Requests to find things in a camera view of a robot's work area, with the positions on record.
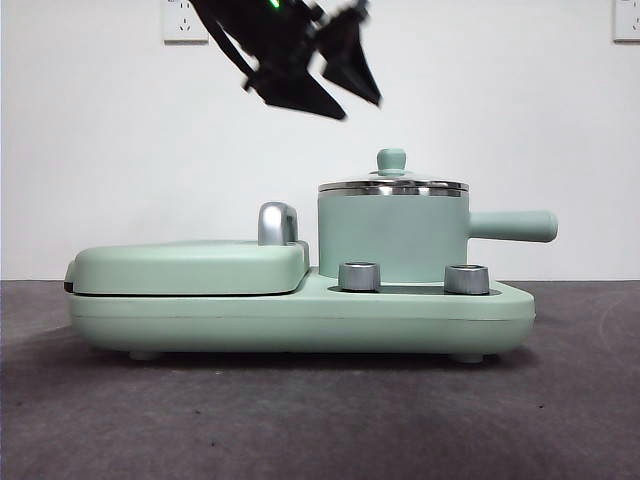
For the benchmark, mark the mint green griddle cover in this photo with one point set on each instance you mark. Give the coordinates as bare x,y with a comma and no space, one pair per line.
190,267

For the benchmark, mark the glass lid with green knob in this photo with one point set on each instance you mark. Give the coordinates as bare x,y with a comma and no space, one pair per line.
393,159

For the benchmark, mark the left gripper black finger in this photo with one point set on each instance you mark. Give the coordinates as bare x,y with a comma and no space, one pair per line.
355,70
300,90

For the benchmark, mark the mint green breakfast machine base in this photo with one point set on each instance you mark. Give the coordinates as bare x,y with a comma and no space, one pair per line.
300,325

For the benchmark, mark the white wall socket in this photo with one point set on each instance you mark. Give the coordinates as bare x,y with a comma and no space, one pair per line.
627,22
177,25

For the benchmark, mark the silver control knob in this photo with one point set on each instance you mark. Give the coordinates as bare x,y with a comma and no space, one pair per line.
358,277
466,280

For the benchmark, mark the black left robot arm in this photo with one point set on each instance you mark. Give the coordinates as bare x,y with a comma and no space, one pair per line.
290,27

